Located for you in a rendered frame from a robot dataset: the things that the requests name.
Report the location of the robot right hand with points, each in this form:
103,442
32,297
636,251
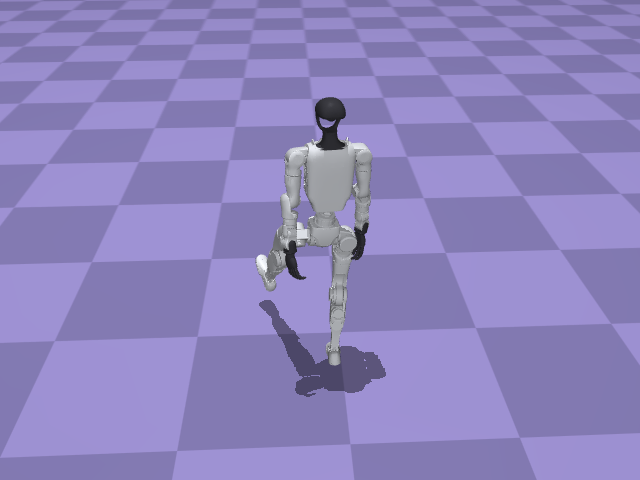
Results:
360,241

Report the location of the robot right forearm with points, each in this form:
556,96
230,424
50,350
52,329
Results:
362,211

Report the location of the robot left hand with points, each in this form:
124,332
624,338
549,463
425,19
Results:
291,262

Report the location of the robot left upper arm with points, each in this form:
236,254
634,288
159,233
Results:
294,159

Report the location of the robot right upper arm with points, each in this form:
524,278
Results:
363,170

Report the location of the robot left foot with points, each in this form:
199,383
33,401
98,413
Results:
261,264

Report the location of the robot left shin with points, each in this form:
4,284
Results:
273,265

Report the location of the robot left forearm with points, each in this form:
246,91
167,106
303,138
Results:
289,222

